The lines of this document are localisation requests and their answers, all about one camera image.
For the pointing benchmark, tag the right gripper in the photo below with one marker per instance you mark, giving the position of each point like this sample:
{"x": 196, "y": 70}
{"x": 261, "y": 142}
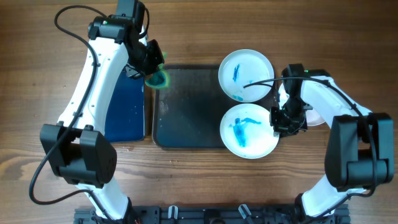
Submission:
{"x": 280, "y": 121}

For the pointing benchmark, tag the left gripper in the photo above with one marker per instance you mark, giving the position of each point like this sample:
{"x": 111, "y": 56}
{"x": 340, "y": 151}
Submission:
{"x": 155, "y": 48}

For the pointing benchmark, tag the green yellow sponge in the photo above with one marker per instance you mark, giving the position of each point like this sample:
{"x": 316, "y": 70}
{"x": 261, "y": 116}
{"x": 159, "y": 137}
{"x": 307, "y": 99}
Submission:
{"x": 159, "y": 78}

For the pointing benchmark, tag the white plate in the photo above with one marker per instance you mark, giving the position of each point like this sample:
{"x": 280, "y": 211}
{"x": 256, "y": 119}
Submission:
{"x": 240, "y": 70}
{"x": 312, "y": 116}
{"x": 246, "y": 131}

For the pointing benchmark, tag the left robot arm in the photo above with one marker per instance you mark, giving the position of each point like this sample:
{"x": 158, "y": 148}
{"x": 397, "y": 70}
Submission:
{"x": 76, "y": 147}

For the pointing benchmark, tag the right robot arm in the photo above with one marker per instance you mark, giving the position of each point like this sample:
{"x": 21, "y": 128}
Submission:
{"x": 360, "y": 150}

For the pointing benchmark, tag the black tray with blue water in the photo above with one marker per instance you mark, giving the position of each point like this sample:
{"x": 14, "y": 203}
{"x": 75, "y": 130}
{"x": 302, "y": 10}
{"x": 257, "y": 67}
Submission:
{"x": 125, "y": 119}

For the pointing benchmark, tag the dark brown serving tray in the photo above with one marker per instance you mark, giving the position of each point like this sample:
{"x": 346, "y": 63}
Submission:
{"x": 187, "y": 114}

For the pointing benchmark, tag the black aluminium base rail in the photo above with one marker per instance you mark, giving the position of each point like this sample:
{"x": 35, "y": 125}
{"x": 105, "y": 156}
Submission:
{"x": 282, "y": 213}

